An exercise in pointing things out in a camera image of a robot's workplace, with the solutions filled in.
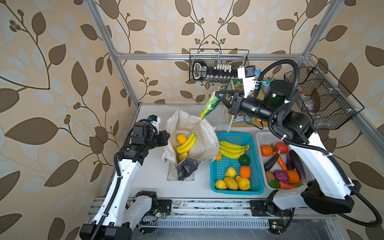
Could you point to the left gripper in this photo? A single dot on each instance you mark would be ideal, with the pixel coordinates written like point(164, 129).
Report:
point(163, 136)

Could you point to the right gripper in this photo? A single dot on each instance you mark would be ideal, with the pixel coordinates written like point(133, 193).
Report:
point(239, 101)

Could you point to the white canvas grocery bag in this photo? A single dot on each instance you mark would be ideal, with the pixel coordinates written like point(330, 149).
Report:
point(205, 149)

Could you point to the single yellow banana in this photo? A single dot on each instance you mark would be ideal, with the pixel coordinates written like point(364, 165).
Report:
point(190, 142)

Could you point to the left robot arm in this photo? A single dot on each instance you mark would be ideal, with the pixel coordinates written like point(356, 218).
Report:
point(115, 220)

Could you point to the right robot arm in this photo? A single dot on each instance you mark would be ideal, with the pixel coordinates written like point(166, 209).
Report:
point(331, 191)

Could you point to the red green candy bag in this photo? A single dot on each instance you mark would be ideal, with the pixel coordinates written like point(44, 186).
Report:
point(241, 118)

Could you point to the pink teal snack bag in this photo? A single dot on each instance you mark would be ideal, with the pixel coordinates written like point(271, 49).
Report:
point(265, 86)

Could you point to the black tool in basket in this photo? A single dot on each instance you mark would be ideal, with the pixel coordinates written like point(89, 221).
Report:
point(199, 71)

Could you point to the white wooden shelf rack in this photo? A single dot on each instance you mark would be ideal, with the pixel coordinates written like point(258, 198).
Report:
point(252, 110)

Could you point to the green banana bunch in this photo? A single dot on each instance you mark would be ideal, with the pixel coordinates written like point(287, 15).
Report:
point(232, 151)

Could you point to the green avocado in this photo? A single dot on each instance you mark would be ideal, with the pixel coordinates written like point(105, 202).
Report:
point(244, 160)

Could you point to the orange fruit white basket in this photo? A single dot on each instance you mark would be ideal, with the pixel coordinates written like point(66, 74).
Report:
point(266, 150)

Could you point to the teal plastic basket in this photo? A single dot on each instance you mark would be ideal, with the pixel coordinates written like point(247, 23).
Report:
point(219, 168)

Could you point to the orange tangerine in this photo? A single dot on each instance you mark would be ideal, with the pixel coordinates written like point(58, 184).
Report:
point(245, 172)

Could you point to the red tomato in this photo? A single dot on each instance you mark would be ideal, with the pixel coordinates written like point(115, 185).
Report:
point(281, 148)

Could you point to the dark zucchini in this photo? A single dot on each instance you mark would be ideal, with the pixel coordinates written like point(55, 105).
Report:
point(276, 156)

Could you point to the small yellow lemon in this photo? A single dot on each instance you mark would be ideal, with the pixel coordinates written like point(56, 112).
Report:
point(220, 185)

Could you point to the yellow bumpy lemon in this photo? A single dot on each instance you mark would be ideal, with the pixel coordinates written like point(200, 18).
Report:
point(231, 183)

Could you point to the orange carrot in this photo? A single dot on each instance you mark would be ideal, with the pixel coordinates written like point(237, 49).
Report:
point(286, 186)
point(281, 163)

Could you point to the yellow round lemon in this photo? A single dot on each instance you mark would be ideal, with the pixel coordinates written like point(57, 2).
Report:
point(244, 184)

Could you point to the brown potato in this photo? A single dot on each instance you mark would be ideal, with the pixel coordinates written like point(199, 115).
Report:
point(269, 176)

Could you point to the white plastic basket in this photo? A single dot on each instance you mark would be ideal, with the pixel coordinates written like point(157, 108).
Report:
point(267, 138)

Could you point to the purple onion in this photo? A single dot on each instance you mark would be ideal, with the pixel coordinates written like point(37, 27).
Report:
point(281, 176)

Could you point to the green pepper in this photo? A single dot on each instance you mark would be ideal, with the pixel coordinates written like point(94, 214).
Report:
point(274, 184)

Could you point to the purple eggplant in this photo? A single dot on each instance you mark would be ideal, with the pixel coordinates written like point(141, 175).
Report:
point(298, 165)

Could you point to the small orange pumpkin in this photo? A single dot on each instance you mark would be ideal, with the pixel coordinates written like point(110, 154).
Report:
point(293, 177)

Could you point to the black wire basket centre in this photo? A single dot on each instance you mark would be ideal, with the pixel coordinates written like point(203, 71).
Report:
point(237, 58)

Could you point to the black wire basket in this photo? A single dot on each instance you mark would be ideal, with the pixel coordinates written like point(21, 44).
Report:
point(237, 58)
point(328, 101)

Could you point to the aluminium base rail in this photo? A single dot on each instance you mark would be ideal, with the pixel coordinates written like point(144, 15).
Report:
point(226, 214)

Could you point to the black wire basket right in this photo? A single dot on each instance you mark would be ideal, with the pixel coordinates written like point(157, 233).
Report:
point(328, 101)

